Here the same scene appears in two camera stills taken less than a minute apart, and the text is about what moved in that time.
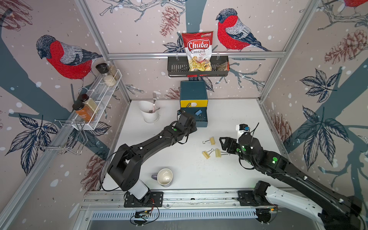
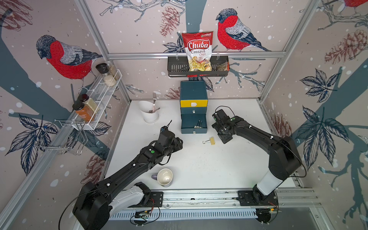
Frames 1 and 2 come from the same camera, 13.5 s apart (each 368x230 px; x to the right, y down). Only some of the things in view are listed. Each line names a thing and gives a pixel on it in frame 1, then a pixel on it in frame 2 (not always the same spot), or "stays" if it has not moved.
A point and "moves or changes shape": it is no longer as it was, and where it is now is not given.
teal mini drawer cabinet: (194, 101) stays
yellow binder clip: (218, 153) -> (200, 123)
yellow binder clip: (212, 140) stays
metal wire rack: (63, 137) stays
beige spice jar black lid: (85, 98) stays
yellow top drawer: (193, 103) stays
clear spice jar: (113, 70) stays
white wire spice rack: (101, 93) stays
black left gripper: (194, 128) -> (178, 144)
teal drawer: (201, 120) moves or changes shape
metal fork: (154, 96) stays
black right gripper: (227, 141) -> (224, 138)
